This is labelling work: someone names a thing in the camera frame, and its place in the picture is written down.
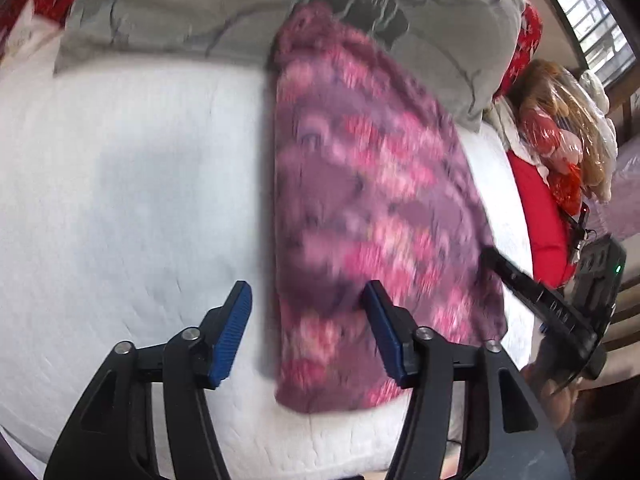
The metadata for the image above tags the purple floral shirt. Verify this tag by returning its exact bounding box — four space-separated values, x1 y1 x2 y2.
273 3 506 414

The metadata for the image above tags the right hand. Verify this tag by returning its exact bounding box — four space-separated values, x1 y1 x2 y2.
537 380 579 430

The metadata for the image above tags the red blanket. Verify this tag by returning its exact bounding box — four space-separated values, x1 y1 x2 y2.
506 151 575 288

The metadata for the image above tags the plush toy in plastic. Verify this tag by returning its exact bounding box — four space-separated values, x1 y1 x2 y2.
509 60 617 216

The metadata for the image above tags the white quilted bedspread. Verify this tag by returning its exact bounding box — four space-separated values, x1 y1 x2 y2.
0 52 536 480

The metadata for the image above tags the window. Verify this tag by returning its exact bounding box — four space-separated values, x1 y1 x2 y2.
556 0 636 86

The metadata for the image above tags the grey floral pillow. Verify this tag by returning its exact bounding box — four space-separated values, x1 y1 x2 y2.
55 0 525 130

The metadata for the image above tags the red patterned pillow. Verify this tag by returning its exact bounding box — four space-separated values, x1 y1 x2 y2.
1 0 542 99

